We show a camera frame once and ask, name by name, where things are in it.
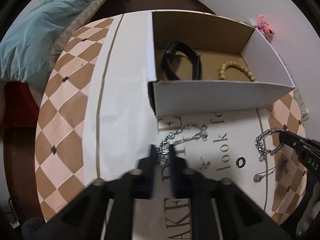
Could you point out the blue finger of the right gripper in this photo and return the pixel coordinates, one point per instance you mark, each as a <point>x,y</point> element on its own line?
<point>287,138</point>

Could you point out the light blue duvet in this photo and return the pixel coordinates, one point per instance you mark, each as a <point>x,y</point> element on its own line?
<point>25,49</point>

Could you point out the bed with patterned mattress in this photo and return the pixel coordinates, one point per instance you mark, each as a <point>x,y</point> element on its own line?
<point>8,22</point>

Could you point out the black-blue left gripper finger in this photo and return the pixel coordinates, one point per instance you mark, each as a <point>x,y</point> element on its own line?
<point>105,209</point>

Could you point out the black wristband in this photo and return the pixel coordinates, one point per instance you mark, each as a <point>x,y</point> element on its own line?
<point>173,55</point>

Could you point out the checkered printed tablecloth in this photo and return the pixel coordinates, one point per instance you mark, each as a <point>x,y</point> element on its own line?
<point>96,121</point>

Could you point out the pink panther plush toy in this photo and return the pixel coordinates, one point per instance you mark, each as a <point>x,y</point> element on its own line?
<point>265,28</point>

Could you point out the white power strip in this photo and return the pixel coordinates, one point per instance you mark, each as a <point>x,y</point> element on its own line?
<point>291,107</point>

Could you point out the white cardboard box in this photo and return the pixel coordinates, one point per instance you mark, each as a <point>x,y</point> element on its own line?
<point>240,68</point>

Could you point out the finger of the black-blue right gripper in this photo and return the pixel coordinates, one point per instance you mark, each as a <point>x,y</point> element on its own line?
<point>219,208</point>

